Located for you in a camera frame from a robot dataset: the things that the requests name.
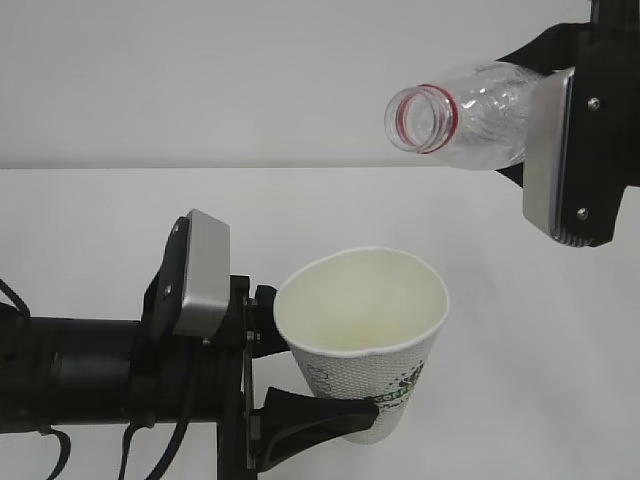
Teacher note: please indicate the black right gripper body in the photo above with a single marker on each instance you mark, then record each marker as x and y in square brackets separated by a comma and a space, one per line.
[607, 81]

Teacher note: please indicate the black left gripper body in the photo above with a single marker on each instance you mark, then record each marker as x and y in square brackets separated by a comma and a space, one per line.
[237, 338]

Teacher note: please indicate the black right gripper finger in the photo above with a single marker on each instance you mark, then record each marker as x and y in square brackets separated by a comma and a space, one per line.
[556, 48]
[513, 173]

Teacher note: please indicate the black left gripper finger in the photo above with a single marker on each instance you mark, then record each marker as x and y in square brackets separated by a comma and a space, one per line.
[288, 424]
[267, 339]

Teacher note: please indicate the clear plastic water bottle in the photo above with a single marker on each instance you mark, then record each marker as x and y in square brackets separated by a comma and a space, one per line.
[473, 117]

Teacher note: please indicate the white paper coffee cup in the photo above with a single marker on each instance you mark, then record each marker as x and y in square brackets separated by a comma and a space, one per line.
[361, 324]

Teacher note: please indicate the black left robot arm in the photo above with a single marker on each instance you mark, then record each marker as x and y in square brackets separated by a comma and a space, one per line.
[58, 371]

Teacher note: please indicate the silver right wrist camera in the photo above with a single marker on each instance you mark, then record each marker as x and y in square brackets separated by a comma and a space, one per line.
[545, 151]

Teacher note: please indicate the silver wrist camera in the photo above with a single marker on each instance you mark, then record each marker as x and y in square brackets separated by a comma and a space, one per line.
[545, 151]
[206, 288]

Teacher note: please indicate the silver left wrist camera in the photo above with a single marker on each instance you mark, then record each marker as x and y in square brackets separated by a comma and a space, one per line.
[206, 288]

